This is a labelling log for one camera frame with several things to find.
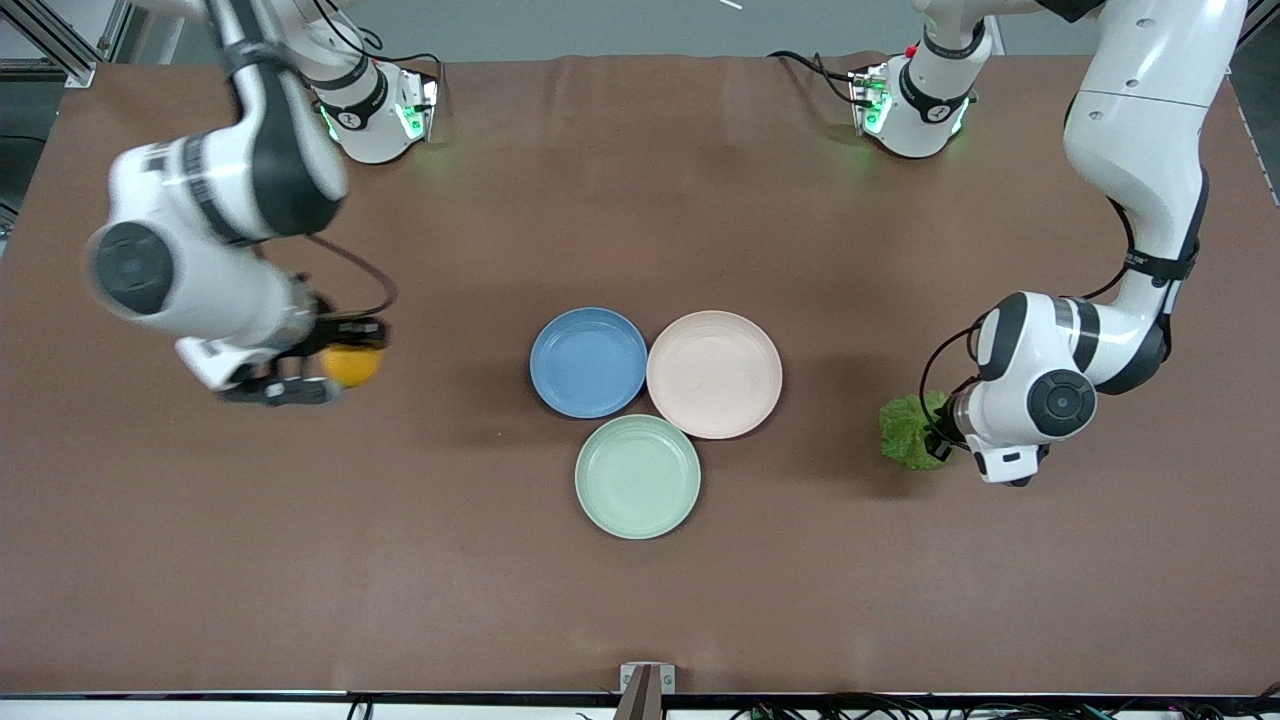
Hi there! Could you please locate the yellow lemon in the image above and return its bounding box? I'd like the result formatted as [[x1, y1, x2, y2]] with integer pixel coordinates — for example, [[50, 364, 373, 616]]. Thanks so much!
[[321, 345, 384, 389]]

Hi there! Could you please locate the green lettuce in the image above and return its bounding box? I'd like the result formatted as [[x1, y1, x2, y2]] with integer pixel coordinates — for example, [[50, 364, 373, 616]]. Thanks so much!
[[879, 391, 953, 471]]

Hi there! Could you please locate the blue round plate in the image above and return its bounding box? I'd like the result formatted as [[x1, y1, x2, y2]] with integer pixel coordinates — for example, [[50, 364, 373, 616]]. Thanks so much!
[[529, 307, 649, 419]]

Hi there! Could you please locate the right base green-lit connector box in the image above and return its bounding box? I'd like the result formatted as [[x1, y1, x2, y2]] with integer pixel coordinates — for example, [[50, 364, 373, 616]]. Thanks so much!
[[396, 75, 442, 144]]

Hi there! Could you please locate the base green-lit connector box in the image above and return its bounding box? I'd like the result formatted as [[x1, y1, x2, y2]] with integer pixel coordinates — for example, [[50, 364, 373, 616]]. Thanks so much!
[[847, 64, 893, 137], [396, 75, 442, 144]]

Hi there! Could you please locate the pink round plate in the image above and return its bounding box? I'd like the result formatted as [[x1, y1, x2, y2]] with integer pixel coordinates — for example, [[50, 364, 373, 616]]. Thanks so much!
[[646, 310, 784, 440]]

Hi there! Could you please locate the light green round plate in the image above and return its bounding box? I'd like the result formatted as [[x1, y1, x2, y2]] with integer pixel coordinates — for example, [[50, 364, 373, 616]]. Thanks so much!
[[574, 414, 702, 541]]

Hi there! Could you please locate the left base green-lit connector box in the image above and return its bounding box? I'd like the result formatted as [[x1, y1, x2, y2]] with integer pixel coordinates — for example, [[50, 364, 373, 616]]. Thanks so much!
[[847, 64, 893, 137]]

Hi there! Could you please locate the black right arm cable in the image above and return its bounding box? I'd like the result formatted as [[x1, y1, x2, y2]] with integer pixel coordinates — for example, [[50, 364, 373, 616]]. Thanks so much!
[[303, 234, 399, 321]]

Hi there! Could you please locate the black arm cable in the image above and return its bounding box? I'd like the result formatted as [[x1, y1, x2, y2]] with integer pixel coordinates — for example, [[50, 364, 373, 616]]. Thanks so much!
[[918, 324, 987, 441], [303, 234, 399, 321]]

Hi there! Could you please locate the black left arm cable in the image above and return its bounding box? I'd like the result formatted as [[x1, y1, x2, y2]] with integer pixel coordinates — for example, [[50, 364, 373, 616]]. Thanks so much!
[[918, 324, 987, 441]]

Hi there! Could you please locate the aluminium frame profile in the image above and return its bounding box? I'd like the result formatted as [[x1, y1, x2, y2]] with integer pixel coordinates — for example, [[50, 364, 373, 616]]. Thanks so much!
[[0, 0, 133, 87]]

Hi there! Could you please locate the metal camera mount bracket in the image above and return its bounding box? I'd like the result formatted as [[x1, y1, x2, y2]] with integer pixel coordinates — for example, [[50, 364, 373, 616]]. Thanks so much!
[[618, 662, 677, 720]]

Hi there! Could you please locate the black base power cable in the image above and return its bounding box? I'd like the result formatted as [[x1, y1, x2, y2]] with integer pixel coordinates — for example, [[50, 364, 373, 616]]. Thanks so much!
[[768, 49, 863, 107]]

